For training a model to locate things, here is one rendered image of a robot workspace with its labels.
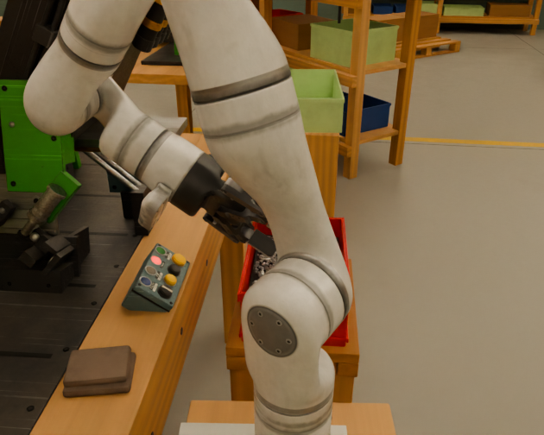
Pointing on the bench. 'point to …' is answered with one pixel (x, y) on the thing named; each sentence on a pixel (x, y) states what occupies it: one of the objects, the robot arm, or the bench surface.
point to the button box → (143, 297)
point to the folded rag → (99, 371)
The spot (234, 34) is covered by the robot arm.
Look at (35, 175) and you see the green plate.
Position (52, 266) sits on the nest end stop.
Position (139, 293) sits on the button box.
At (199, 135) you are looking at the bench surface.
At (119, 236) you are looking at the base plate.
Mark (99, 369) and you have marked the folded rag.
